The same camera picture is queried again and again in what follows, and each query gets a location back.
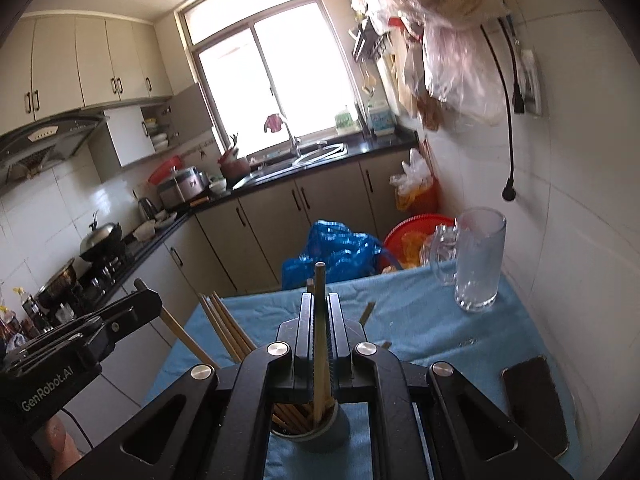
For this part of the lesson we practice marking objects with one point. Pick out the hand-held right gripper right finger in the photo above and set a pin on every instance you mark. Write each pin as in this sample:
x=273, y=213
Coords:
x=335, y=345

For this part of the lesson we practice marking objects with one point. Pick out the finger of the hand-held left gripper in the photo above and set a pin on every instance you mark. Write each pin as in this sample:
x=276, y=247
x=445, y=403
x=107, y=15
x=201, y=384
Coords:
x=135, y=307

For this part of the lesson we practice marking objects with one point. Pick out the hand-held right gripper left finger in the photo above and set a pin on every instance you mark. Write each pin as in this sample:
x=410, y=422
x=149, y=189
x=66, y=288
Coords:
x=305, y=340

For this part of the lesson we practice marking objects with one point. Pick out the long bamboo chopstick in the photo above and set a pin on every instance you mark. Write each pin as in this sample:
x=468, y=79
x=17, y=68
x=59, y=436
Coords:
x=187, y=340

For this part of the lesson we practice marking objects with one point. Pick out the pile of wooden chopsticks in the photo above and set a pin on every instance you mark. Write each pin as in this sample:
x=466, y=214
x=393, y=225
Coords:
x=227, y=322

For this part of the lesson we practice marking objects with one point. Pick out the black utensil cup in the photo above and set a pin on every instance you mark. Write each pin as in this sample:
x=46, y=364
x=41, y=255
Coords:
x=332, y=432

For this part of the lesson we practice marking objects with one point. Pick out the person's left hand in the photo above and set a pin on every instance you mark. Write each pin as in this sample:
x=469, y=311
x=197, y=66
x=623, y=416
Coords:
x=60, y=447

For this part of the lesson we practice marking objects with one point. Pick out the black gas stove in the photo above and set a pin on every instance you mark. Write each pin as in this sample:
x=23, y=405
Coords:
x=107, y=272

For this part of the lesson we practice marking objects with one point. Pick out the sauce bottles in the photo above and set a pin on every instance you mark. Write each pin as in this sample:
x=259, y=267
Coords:
x=27, y=312

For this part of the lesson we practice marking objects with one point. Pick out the white ceramic bowls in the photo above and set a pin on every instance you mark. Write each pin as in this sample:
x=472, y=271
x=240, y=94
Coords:
x=147, y=231

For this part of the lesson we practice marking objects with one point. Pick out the black wok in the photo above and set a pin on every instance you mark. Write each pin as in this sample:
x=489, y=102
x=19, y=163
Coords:
x=100, y=237

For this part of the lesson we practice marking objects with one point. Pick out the steel cooking pot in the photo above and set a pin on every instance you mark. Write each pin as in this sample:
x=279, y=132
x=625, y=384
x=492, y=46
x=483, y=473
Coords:
x=57, y=282

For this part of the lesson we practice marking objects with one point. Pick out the blue plastic bag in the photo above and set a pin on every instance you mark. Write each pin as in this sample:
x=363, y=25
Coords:
x=330, y=255

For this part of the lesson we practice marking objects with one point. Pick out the blue table cloth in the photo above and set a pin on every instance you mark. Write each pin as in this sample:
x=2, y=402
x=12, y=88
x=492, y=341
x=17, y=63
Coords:
x=425, y=320

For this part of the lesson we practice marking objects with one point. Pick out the steel kettle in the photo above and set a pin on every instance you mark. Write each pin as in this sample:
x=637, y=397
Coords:
x=146, y=208

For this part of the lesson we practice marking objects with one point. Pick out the red plastic basin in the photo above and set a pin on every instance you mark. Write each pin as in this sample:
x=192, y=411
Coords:
x=395, y=240

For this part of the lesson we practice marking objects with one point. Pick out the silver rice cooker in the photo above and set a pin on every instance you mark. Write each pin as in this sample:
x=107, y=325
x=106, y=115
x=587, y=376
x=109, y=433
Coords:
x=182, y=185

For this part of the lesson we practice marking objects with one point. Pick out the red plastic lid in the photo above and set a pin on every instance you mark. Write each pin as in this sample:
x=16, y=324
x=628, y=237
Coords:
x=162, y=172

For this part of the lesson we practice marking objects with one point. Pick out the small white bowl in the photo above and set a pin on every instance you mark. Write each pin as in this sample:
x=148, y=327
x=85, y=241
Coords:
x=219, y=187

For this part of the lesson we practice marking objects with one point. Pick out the clear glass mug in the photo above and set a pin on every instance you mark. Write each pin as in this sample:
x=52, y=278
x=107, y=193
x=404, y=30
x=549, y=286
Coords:
x=477, y=265

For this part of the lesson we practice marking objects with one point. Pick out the stacked dishes in cabinet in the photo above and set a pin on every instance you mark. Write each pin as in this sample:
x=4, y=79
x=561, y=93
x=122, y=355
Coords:
x=157, y=140

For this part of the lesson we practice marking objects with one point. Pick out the orange bin with white bag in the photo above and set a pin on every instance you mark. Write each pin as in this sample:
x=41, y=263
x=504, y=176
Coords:
x=415, y=195

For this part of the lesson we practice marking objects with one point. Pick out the brown clay pot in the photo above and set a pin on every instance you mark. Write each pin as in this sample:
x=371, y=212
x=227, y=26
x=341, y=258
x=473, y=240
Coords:
x=235, y=165

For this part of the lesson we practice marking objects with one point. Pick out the steel sink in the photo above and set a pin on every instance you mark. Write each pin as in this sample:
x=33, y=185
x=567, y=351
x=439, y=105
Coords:
x=315, y=152

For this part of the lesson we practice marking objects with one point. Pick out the range hood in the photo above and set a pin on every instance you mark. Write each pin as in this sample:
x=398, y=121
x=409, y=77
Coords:
x=45, y=135

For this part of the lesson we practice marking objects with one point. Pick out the metal faucet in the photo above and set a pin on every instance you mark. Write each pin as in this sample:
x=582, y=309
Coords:
x=292, y=142

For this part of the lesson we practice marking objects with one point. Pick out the black smartphone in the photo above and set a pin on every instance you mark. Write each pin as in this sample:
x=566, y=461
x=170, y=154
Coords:
x=535, y=405

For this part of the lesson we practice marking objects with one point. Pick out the pink cloth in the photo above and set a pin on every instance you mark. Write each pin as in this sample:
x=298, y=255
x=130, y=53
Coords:
x=274, y=122

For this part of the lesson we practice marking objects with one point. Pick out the dish soap bottle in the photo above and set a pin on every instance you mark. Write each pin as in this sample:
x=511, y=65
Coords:
x=345, y=122

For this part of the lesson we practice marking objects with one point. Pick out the white carton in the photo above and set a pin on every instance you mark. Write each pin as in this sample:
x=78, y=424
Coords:
x=382, y=117

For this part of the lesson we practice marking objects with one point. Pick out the kitchen window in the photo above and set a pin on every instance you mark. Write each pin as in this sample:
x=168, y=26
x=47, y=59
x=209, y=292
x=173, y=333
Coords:
x=280, y=60

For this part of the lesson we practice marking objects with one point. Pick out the clear hanging plastic bag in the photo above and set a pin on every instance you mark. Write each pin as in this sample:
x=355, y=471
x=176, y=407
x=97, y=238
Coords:
x=460, y=75

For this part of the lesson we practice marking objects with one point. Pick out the beige wall cabinets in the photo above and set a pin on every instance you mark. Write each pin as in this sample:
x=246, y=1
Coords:
x=95, y=60

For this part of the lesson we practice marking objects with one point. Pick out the wall-mounted metal rack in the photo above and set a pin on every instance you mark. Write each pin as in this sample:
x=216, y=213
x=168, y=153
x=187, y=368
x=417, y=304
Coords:
x=370, y=42

